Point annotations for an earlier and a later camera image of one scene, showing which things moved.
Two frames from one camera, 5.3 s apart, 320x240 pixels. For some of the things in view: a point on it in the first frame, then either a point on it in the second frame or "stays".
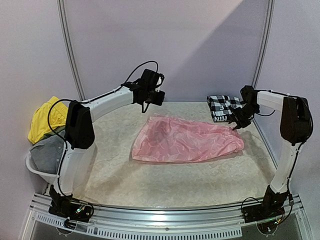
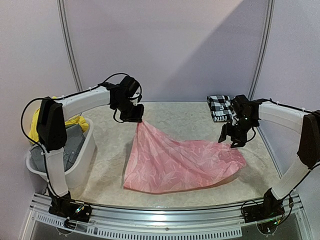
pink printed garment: [165, 138] -> [156, 165]
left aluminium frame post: [67, 38] stays
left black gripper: [160, 100] -> [136, 118]
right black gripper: [241, 119] -> [235, 135]
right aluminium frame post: [267, 24] stays
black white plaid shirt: [221, 107] stays
